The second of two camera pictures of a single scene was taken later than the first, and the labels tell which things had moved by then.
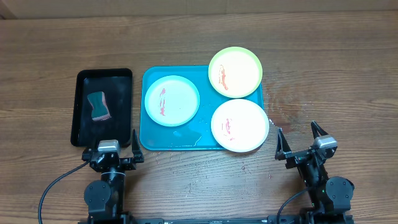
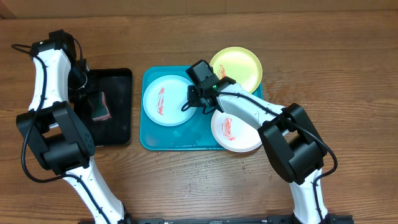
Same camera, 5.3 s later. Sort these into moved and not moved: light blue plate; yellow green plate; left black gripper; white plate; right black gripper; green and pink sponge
Moved: right black gripper; left black gripper
Not moved: light blue plate; white plate; green and pink sponge; yellow green plate
